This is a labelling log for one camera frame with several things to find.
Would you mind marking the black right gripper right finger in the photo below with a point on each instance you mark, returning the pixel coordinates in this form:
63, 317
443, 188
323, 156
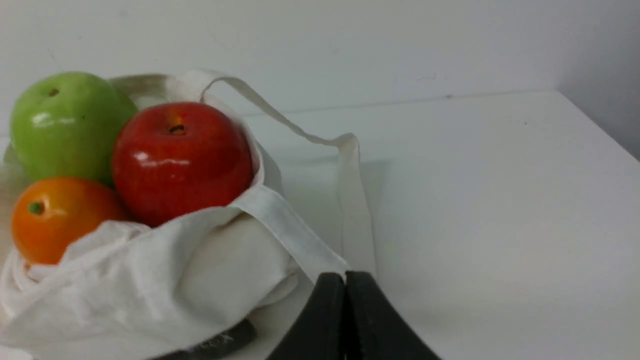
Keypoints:
374, 330

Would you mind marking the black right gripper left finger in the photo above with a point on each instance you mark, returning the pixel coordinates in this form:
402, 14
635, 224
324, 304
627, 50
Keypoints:
316, 333

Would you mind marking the red apple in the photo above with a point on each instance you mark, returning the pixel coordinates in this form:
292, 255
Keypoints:
177, 158

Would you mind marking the dark object under bag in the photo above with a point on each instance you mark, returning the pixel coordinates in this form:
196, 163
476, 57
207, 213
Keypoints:
222, 345

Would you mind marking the white cloth tote bag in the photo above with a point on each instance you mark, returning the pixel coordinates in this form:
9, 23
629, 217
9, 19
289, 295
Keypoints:
129, 292

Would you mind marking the orange fruit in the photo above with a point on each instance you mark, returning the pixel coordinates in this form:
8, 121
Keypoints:
55, 212

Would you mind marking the green apple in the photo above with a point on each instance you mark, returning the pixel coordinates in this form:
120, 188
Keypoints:
66, 125

